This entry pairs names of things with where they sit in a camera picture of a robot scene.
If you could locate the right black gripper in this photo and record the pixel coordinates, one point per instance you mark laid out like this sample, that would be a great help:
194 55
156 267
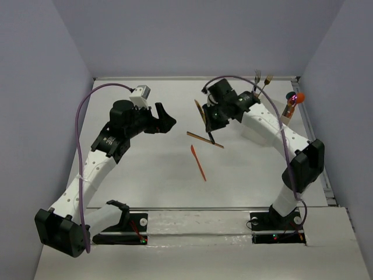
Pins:
212 125

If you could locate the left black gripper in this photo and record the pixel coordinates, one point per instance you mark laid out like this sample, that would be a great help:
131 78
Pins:
154 119

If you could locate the gold knife dark handle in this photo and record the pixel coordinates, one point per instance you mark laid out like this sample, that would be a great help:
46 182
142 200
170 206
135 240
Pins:
202 114

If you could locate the orange chopstick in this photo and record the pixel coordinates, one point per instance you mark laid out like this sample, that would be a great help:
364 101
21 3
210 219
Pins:
204 140

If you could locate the dark blue chopstick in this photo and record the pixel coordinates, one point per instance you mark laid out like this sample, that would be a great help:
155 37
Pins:
204 139

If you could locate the silver fork dark handle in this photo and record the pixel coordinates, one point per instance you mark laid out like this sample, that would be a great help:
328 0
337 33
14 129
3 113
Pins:
256 80

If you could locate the gold fork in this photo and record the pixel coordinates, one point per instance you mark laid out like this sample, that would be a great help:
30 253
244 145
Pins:
266 82

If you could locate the teal spoon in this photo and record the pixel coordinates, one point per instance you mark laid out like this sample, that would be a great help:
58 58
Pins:
290 95

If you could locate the iridescent spoon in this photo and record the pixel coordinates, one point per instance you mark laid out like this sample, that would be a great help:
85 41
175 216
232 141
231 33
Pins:
291 103

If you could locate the orange spoon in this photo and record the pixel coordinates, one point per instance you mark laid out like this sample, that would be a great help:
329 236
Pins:
300 98

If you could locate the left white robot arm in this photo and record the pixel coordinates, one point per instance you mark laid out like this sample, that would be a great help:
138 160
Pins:
64 225

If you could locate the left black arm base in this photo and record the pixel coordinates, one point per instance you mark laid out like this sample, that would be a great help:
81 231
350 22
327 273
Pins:
130 233

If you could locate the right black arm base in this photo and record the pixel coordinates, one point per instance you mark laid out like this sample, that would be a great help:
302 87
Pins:
266 231

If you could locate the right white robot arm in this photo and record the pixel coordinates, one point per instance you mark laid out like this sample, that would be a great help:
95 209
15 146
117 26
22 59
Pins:
304 158

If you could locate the white utensil caddy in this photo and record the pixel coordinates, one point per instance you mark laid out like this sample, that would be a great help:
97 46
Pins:
261 124

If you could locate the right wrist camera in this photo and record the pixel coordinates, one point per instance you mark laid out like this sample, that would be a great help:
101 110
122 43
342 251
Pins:
210 99

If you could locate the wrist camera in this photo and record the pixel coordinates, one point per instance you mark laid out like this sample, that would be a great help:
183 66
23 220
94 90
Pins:
139 96
210 99

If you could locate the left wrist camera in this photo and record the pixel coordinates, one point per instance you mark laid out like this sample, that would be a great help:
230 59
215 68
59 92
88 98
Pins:
139 96

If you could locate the metal table rail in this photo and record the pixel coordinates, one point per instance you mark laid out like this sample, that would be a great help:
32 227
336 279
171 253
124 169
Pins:
181 78

